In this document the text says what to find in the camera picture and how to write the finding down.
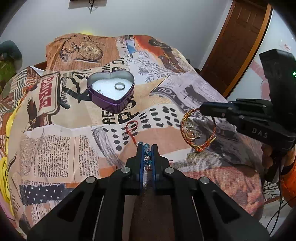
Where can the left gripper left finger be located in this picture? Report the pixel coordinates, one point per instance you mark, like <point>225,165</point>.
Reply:
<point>134,182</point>

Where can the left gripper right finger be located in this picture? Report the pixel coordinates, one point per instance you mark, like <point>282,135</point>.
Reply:
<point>160,179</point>

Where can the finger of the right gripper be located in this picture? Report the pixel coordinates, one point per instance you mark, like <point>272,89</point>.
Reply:
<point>215,109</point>

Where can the right hand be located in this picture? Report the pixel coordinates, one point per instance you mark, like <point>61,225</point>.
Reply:
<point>287,161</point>

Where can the orange jacket sleeve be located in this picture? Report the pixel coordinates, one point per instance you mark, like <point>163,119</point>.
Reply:
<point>287,185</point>

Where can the newspaper print bed cover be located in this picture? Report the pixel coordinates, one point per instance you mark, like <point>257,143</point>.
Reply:
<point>59,136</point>

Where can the purple heart-shaped tin box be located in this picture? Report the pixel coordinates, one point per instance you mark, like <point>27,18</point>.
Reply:
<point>111,91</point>

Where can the brown wooden door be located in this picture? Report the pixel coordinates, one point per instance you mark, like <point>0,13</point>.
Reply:
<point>236,45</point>

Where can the yellow cloth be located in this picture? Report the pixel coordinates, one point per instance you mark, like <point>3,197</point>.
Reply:
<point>5,191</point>

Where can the green camouflage bag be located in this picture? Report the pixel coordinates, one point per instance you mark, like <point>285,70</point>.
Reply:
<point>7,71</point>

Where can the dark grey plush item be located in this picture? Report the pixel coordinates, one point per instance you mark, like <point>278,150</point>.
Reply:
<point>10,50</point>

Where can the pink heart wall decoration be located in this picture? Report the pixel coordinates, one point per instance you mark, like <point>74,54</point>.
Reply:
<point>264,86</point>

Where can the black wall-mounted screen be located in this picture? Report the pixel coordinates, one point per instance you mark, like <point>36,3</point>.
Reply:
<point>91,4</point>

